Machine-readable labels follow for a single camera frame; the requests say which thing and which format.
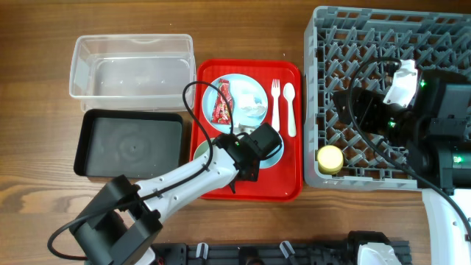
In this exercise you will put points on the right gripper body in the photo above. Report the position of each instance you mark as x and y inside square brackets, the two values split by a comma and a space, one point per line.
[346, 104]

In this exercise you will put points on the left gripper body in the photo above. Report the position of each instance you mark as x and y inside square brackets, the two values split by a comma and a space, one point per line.
[254, 174]

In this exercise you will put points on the green bowl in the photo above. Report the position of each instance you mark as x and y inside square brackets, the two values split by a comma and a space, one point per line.
[202, 148]

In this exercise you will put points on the red snack wrapper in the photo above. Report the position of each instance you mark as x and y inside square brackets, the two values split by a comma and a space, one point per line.
[220, 114]

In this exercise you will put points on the white tissue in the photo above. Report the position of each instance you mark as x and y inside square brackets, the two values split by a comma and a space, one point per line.
[252, 103]

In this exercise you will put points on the light blue plate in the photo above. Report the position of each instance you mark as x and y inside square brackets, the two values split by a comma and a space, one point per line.
[238, 83]

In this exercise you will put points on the yellow cup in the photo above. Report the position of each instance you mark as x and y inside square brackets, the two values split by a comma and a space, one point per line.
[330, 159]

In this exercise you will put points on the light blue bowl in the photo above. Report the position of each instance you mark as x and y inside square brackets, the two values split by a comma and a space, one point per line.
[273, 157]

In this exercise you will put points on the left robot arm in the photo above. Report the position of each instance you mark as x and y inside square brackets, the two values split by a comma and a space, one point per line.
[122, 221]

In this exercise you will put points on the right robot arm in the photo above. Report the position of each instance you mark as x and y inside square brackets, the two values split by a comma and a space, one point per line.
[425, 112]

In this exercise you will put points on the grey dishwasher rack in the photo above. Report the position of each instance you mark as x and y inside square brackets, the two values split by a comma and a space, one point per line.
[336, 41]

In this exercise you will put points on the black waste tray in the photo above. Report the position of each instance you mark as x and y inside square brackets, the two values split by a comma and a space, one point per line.
[138, 145]

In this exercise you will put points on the white plastic fork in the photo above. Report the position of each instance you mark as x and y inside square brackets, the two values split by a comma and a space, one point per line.
[275, 92]

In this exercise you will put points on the white plastic spoon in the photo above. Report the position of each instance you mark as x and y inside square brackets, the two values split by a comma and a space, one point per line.
[289, 94]

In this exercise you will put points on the red serving tray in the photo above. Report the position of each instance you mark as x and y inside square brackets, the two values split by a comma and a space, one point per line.
[283, 181]

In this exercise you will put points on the clear plastic bin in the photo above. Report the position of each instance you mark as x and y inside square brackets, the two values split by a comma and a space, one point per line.
[133, 72]

